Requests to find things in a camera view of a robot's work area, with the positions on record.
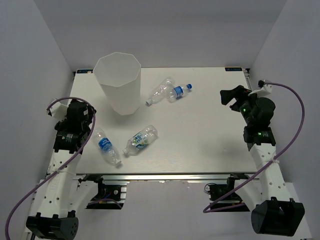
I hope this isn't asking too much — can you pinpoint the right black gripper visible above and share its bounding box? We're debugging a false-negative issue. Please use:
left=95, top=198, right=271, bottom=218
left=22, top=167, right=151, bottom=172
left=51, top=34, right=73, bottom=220
left=219, top=85, right=263, bottom=126

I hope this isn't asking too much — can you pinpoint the clear bottle blue cap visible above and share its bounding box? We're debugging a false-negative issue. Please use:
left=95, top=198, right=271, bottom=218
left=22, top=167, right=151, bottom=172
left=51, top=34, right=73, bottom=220
left=167, top=83, right=193, bottom=103

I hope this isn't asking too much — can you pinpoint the clear bottle green blue label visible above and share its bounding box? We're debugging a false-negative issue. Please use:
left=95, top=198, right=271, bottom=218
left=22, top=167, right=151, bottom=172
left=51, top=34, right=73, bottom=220
left=123, top=125, right=158, bottom=157

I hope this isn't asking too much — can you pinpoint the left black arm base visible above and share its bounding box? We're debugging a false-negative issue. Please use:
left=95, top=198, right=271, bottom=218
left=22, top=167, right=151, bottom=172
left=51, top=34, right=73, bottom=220
left=83, top=174, right=128, bottom=210

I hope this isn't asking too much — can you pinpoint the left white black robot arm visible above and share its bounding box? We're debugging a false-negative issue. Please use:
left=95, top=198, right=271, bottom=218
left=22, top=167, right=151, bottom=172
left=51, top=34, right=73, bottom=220
left=26, top=97, right=96, bottom=240

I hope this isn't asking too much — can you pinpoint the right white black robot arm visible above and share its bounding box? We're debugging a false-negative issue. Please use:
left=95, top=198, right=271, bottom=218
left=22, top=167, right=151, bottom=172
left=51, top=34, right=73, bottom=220
left=220, top=85, right=305, bottom=237

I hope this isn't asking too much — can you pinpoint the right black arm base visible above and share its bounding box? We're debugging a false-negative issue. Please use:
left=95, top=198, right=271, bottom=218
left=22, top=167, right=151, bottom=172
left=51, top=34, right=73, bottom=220
left=204, top=173, right=250, bottom=212

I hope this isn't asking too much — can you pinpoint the white octagonal plastic bin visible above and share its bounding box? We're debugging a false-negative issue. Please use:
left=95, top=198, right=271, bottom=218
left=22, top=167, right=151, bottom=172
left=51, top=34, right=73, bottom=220
left=93, top=52, right=141, bottom=116

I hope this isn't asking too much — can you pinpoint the right blue table sticker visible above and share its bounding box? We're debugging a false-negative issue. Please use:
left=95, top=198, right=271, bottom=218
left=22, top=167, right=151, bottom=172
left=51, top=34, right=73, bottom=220
left=224, top=67, right=243, bottom=72

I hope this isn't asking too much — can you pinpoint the blue table sticker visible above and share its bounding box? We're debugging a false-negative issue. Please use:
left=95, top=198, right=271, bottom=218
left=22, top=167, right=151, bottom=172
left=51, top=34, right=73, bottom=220
left=224, top=67, right=243, bottom=72
left=76, top=69, right=93, bottom=74

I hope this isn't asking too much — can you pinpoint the left blue table sticker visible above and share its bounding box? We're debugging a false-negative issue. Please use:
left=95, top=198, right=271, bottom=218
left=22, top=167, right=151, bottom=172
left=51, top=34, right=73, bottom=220
left=76, top=69, right=93, bottom=74

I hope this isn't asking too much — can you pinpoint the clear crushed bottle no label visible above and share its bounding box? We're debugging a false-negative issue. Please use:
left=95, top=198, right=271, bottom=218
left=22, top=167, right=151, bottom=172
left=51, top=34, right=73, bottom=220
left=145, top=77, right=176, bottom=106

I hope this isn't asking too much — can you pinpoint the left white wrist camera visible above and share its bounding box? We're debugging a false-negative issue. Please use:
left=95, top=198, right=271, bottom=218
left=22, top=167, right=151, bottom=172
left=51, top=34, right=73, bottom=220
left=46, top=101, right=68, bottom=121

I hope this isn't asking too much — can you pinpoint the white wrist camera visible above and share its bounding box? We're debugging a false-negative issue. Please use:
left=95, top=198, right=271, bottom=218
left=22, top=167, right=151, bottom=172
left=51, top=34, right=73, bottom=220
left=248, top=79, right=272, bottom=98
left=46, top=101, right=68, bottom=121

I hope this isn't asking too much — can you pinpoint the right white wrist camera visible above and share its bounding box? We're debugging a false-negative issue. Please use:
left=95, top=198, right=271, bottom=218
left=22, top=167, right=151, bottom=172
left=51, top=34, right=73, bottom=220
left=248, top=79, right=272, bottom=98

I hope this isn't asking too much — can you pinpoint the aluminium table frame rail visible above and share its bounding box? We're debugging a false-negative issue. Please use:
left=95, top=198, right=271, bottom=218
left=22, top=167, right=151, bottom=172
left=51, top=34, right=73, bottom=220
left=70, top=67, right=256, bottom=180

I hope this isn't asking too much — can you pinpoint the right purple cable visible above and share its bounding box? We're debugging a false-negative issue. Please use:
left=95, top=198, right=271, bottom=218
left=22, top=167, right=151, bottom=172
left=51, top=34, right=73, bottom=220
left=202, top=79, right=306, bottom=214

